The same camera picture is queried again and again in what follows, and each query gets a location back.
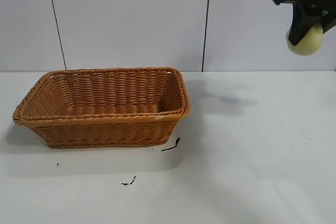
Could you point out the pale yellow egg yolk pastry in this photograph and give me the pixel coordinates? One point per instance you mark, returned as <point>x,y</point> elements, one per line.
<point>309,42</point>

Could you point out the brown woven wicker basket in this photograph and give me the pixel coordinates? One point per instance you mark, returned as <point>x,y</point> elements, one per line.
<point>105,127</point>

